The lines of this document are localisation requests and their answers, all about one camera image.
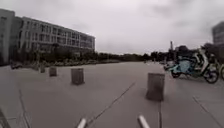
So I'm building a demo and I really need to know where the large concrete block bollard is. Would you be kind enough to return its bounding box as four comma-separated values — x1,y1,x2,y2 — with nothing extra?
145,72,166,102

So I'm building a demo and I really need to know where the robot's own part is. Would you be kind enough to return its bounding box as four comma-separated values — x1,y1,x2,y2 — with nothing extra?
76,117,88,128
137,114,151,128

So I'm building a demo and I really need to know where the row of dark trees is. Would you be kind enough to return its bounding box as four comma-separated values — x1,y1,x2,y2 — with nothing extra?
9,42,224,66

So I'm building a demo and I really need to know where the row of scooters and bicycles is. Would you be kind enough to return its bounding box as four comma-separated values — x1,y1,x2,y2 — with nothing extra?
163,48,224,84

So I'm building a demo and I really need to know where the grey concrete slab plaza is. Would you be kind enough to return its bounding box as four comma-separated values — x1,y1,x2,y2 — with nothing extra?
0,61,224,128

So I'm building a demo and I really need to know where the long grey building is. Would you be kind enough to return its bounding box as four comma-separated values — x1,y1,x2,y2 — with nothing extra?
0,8,97,64

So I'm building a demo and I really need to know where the distant tower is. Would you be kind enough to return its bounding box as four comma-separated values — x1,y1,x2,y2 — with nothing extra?
169,40,174,52

